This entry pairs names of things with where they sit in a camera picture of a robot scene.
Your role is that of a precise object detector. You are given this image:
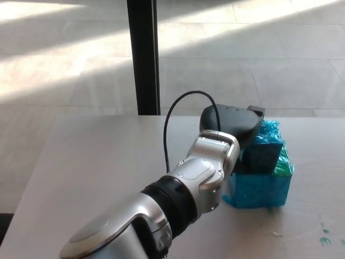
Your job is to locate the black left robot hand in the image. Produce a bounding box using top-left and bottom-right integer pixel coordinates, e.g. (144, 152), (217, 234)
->
(199, 104), (266, 150)

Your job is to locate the big blue wrapped cube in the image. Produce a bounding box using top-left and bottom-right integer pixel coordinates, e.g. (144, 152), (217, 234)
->
(222, 142), (295, 209)

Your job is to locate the small blue cube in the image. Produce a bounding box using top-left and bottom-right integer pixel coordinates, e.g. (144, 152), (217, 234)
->
(241, 120), (285, 172)

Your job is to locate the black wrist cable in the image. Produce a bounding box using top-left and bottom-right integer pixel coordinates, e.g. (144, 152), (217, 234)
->
(164, 91), (223, 173)

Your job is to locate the black vertical window post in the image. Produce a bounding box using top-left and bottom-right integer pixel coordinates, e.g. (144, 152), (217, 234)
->
(126, 0), (162, 115)

